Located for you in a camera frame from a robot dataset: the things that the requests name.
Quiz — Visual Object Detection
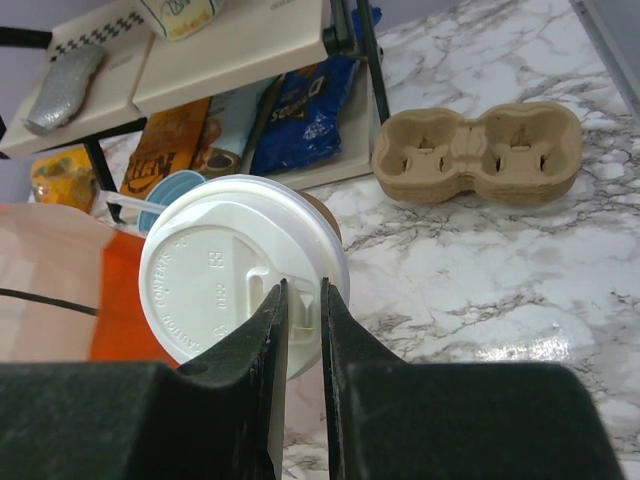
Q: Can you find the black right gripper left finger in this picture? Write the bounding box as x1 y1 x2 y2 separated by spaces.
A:
1 283 288 479

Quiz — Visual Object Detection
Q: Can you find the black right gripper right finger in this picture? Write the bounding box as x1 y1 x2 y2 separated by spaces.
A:
321 282 623 479

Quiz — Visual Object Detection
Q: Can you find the single white cup lid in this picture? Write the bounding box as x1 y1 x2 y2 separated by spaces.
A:
138 175 350 379

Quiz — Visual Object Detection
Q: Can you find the orange paper bag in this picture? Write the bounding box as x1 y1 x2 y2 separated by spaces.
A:
1 203 176 366

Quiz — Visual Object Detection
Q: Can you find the single kraft paper cup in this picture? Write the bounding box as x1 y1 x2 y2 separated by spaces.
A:
298 191 342 241

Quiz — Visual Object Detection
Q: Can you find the brown pulp cup carrier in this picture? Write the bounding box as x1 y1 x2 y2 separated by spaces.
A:
371 102 583 206

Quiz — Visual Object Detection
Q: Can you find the blue cylindrical sugar container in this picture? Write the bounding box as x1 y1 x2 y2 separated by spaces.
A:
137 170 206 233

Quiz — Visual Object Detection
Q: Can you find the brown cookie snack bag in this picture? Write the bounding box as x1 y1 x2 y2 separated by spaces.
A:
190 77 276 179

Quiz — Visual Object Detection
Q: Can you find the orange kettle chips bag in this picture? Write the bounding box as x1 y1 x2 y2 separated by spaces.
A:
120 97 210 199

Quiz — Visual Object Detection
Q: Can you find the orange yellow snack bag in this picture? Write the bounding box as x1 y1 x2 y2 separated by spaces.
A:
31 146 98 214

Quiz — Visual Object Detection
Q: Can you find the blue doritos bag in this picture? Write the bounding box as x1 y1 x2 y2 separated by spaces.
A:
249 7 384 176

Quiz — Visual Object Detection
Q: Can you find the silver grey sponge pouch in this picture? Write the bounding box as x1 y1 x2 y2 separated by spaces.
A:
22 45 106 136

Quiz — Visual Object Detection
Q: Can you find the white yellow printed cup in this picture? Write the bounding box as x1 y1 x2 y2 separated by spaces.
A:
135 0 226 41

